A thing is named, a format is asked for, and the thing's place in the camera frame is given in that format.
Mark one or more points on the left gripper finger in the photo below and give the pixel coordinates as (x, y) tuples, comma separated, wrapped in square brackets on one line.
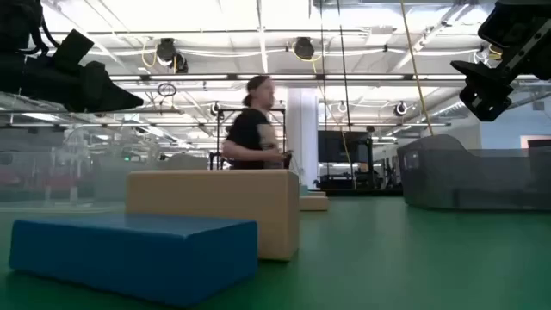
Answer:
[(103, 92), (72, 49)]

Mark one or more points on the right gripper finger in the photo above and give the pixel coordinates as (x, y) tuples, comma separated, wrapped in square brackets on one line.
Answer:
[(486, 103), (478, 73)]

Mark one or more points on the large beige foam block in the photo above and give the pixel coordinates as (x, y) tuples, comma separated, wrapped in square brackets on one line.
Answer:
[(215, 194)]

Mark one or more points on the blue foam block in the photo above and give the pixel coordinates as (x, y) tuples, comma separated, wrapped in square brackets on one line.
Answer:
[(129, 258)]

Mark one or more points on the small beige foam block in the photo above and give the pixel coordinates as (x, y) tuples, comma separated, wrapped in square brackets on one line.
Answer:
[(314, 203)]

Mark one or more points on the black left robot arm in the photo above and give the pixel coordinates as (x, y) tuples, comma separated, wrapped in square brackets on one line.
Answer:
[(17, 26)]

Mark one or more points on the grey translucent plastic bin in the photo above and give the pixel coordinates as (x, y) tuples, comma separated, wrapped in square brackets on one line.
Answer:
[(473, 181)]

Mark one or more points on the clear plastic bin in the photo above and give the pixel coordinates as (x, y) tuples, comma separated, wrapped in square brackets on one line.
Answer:
[(43, 172)]

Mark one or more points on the white plastic bin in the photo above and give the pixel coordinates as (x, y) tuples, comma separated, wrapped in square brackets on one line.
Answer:
[(185, 163)]

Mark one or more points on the person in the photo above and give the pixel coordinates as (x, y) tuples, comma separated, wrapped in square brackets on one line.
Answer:
[(249, 133)]

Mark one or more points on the black monitor screen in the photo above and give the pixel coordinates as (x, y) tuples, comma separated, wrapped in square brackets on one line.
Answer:
[(336, 146)]

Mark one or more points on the white building pillar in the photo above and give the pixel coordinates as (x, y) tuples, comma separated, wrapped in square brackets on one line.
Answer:
[(302, 129)]

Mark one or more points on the thin beige foam block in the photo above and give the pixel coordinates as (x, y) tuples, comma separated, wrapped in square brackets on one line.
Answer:
[(317, 194)]

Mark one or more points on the silver ceiling air duct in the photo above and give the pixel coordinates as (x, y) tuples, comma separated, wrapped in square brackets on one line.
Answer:
[(450, 109)]

